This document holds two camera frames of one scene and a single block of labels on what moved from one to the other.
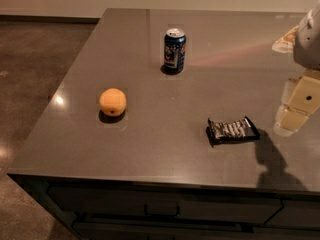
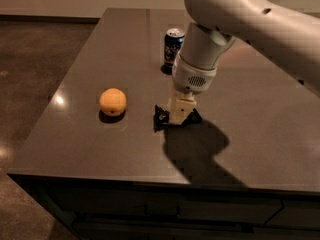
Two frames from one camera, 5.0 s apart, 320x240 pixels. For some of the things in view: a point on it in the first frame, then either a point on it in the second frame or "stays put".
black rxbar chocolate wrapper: (237, 131) to (161, 120)
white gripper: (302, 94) to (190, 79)
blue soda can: (175, 49) stays put
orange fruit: (113, 102) stays put
